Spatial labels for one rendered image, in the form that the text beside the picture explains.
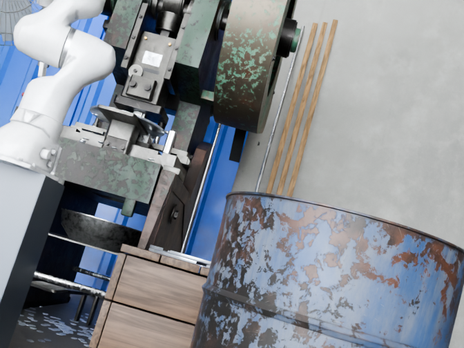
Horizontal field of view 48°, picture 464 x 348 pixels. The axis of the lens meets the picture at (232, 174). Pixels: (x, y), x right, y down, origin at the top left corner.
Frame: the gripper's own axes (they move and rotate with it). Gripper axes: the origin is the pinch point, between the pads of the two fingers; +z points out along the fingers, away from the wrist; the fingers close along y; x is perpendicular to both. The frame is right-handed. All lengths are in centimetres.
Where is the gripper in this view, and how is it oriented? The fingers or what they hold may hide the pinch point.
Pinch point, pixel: (43, 67)
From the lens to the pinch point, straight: 207.2
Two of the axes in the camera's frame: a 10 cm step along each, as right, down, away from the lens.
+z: -2.3, 9.4, 2.4
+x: 1.6, -2.1, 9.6
